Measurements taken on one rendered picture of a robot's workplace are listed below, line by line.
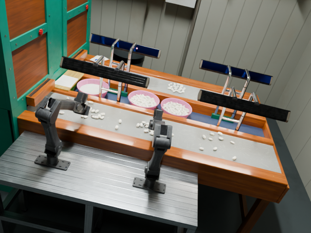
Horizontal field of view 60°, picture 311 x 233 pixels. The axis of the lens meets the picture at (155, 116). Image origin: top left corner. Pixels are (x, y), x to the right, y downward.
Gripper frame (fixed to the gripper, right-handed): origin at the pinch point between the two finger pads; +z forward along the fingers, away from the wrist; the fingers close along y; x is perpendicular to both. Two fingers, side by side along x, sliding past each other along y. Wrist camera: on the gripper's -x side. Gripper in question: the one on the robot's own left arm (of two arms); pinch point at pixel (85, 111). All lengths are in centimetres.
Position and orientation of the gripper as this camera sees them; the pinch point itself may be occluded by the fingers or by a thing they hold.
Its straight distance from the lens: 192.7
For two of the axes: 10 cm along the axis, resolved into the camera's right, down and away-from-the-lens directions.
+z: 0.0, 1.1, 9.9
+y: -9.7, -2.4, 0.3
